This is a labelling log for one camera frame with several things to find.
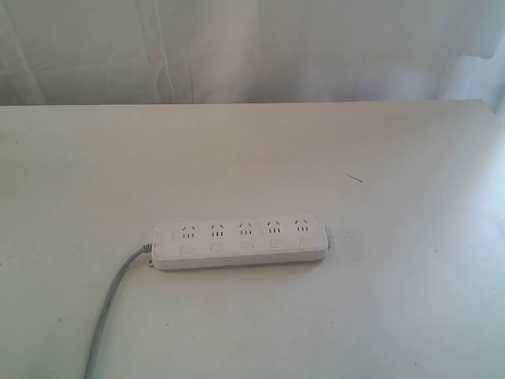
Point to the white five-outlet power strip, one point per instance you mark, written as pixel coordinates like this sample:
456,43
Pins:
238,242

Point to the white backdrop curtain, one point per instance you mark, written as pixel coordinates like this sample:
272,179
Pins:
132,52

